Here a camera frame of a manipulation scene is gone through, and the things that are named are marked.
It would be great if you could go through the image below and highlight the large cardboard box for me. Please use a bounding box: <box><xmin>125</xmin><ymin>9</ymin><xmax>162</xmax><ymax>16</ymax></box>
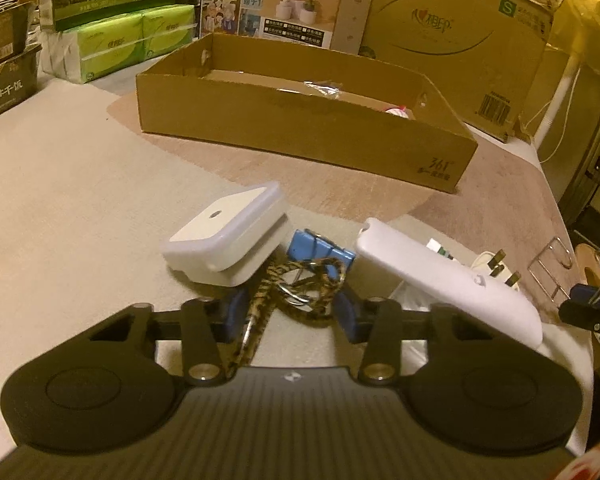
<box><xmin>330</xmin><ymin>0</ymin><xmax>567</xmax><ymax>144</ymax></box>

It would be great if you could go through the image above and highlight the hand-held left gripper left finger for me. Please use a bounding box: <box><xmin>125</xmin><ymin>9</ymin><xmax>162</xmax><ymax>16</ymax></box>
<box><xmin>87</xmin><ymin>287</ymin><xmax>251</xmax><ymax>387</ymax></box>

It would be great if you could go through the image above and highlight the white square plug-in device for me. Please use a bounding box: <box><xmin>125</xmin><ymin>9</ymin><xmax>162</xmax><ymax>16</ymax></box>
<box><xmin>161</xmin><ymin>181</ymin><xmax>292</xmax><ymax>289</ymax></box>

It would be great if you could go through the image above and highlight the brown wood-grain table mat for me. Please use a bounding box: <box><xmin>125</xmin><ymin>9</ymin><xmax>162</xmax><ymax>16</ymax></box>
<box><xmin>105</xmin><ymin>85</ymin><xmax>572</xmax><ymax>313</ymax></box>

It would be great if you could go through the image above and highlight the blue milk carton box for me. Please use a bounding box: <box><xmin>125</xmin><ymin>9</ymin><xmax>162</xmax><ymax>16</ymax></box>
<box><xmin>201</xmin><ymin>0</ymin><xmax>270</xmax><ymax>39</ymax></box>

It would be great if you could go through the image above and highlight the leopard pattern lanyard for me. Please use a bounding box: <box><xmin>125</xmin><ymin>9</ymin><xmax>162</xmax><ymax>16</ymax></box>
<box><xmin>232</xmin><ymin>256</ymin><xmax>349</xmax><ymax>379</ymax></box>

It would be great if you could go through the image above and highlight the green tissue pack bundle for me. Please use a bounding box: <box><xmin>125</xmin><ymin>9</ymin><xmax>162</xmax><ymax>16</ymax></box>
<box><xmin>55</xmin><ymin>3</ymin><xmax>201</xmax><ymax>84</ymax></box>

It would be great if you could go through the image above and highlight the blue binder clip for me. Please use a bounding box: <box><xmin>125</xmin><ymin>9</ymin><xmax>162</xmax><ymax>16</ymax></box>
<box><xmin>285</xmin><ymin>228</ymin><xmax>356</xmax><ymax>282</ymax></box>

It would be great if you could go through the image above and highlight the white stand pole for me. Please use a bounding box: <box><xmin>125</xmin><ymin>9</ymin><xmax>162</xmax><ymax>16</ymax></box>
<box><xmin>534</xmin><ymin>49</ymin><xmax>584</xmax><ymax>147</ymax></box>

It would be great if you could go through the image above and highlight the beige humidifier box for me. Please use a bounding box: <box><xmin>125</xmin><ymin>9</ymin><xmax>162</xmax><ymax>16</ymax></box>
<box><xmin>261</xmin><ymin>0</ymin><xmax>374</xmax><ymax>56</ymax></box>

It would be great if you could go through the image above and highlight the dark metal rack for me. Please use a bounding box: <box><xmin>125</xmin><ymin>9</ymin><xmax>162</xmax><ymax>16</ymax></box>
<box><xmin>559</xmin><ymin>45</ymin><xmax>600</xmax><ymax>242</ymax></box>

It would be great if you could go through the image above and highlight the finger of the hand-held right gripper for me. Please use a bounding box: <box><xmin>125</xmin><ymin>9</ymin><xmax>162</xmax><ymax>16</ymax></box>
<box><xmin>570</xmin><ymin>282</ymin><xmax>600</xmax><ymax>307</ymax></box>
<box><xmin>558</xmin><ymin>303</ymin><xmax>600</xmax><ymax>347</ymax></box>

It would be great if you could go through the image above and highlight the shallow cardboard tray box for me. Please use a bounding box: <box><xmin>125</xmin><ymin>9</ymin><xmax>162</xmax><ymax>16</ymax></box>
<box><xmin>135</xmin><ymin>32</ymin><xmax>480</xmax><ymax>195</ymax></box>

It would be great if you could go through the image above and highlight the small white adapter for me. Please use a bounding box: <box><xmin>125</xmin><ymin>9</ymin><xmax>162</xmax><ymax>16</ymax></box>
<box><xmin>424</xmin><ymin>238</ymin><xmax>457</xmax><ymax>262</ymax></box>

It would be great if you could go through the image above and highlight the clear plastic bag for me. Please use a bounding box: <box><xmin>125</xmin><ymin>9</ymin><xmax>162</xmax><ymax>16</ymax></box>
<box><xmin>301</xmin><ymin>79</ymin><xmax>343</xmax><ymax>98</ymax></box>

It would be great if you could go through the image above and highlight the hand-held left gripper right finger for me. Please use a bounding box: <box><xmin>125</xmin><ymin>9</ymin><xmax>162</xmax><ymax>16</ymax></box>
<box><xmin>332</xmin><ymin>291</ymin><xmax>507</xmax><ymax>387</ymax></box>

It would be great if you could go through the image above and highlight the white plug charger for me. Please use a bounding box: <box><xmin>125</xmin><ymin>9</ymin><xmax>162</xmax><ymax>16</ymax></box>
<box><xmin>472</xmin><ymin>248</ymin><xmax>524</xmax><ymax>294</ymax></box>

